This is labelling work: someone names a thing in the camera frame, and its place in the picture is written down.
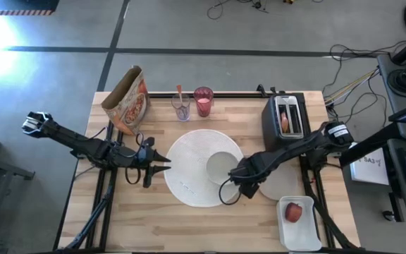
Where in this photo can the black mat with hazard stripe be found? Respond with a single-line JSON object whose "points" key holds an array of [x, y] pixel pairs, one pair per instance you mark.
{"points": [[12, 4]]}

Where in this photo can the black chrome-top toaster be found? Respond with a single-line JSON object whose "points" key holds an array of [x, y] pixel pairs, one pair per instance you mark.
{"points": [[270, 120]]}

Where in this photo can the red plastic tumbler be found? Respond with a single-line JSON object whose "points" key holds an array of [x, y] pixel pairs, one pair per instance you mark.
{"points": [[203, 102]]}

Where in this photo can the white rectangular tray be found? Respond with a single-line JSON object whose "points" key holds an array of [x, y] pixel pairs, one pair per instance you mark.
{"points": [[301, 236]]}

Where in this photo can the black metal table frame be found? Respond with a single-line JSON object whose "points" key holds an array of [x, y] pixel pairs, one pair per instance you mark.
{"points": [[238, 95]]}

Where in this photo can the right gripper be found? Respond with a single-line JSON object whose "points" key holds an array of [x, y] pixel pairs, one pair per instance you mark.
{"points": [[247, 180]]}

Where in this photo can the pumpkin cereal box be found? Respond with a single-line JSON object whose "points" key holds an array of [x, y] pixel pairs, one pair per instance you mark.
{"points": [[129, 109]]}

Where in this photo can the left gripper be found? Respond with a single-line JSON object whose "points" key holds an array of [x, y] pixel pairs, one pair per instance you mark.
{"points": [[147, 158]]}

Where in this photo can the white round woven placemat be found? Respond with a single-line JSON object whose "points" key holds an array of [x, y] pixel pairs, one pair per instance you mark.
{"points": [[189, 158]]}

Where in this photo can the red apple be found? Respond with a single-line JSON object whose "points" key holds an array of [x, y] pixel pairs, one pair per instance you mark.
{"points": [[293, 212]]}

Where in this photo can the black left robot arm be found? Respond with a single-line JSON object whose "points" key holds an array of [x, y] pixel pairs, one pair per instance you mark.
{"points": [[79, 144]]}

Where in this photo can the white ceramic bowl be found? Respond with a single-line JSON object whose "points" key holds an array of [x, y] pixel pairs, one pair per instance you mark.
{"points": [[220, 166]]}

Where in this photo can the beige round plate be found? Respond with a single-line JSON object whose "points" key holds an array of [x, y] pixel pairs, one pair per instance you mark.
{"points": [[280, 183]]}

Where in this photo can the bagel half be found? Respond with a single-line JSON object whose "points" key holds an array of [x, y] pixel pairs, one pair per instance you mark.
{"points": [[284, 123]]}

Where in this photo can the black diagonal stand bar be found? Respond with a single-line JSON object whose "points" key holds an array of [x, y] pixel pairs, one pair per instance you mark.
{"points": [[372, 148]]}

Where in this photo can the gray metal stand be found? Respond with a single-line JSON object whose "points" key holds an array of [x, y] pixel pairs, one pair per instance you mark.
{"points": [[5, 168]]}

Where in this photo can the small black floor object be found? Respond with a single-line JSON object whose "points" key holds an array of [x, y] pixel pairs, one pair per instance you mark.
{"points": [[389, 215]]}

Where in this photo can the white paper sheet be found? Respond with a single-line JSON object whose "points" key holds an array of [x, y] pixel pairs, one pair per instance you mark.
{"points": [[368, 169]]}

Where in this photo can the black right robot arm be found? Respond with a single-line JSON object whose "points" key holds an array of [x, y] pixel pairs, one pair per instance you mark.
{"points": [[294, 148]]}

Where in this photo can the clear glass tumbler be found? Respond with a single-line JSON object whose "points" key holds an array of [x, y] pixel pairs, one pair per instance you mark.
{"points": [[182, 113]]}

